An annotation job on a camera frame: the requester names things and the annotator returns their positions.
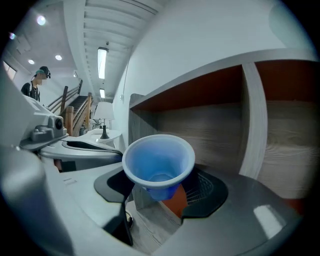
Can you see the wooden shelf unit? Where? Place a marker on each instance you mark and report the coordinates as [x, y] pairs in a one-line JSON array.
[[215, 125]]

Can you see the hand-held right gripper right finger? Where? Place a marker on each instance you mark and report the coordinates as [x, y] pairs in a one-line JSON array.
[[237, 225]]

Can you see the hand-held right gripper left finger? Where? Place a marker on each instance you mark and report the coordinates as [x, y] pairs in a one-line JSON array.
[[75, 212]]

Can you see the blue plastic cup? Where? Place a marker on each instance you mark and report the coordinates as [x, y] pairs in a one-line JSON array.
[[157, 160]]

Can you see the long ceiling tube light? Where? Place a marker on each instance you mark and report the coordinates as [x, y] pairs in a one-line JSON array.
[[102, 62], [102, 93]]

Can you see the wooden staircase railing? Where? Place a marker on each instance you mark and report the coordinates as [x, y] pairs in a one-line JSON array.
[[75, 110]]

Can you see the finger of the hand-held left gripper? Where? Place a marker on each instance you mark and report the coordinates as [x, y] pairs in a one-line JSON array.
[[87, 160], [85, 145]]

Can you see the white shade table lamp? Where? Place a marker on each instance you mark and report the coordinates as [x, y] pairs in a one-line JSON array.
[[104, 112]]

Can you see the grey wall outlet with conduit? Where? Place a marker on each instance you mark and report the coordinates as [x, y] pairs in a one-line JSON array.
[[122, 97]]

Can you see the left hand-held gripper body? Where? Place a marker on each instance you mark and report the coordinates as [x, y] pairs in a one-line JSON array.
[[27, 120]]

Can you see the grey wooden desk with hutch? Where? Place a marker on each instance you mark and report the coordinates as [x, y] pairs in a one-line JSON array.
[[155, 232]]

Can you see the round ceiling downlight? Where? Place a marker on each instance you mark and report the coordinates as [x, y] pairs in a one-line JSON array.
[[31, 61], [58, 57], [12, 36], [41, 20]]

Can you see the white round pedestal table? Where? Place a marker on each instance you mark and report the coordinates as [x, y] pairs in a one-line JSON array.
[[110, 136]]

